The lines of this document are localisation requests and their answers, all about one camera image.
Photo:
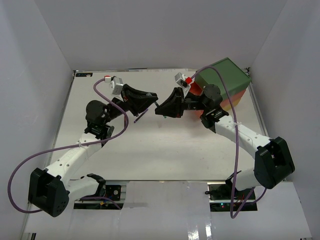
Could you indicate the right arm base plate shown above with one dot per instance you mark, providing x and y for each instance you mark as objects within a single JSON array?
[{"x": 220, "y": 198}]

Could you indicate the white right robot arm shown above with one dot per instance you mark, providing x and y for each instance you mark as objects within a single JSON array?
[{"x": 272, "y": 158}]

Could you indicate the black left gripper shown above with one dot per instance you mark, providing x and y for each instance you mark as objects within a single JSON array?
[{"x": 136, "y": 101}]

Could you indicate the purple pen refill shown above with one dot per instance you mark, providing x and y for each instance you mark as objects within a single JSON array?
[{"x": 140, "y": 115}]

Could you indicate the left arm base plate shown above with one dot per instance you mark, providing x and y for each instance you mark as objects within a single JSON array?
[{"x": 113, "y": 199}]

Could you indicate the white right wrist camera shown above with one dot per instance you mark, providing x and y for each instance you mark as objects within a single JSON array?
[{"x": 184, "y": 82}]

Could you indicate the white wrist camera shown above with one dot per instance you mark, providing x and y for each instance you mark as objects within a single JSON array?
[
  {"x": 184, "y": 82},
  {"x": 115, "y": 84}
]

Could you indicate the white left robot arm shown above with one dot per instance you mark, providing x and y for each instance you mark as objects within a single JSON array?
[{"x": 51, "y": 189}]

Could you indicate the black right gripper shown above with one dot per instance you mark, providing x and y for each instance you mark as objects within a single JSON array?
[{"x": 173, "y": 106}]

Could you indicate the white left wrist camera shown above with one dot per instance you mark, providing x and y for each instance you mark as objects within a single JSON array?
[{"x": 115, "y": 84}]

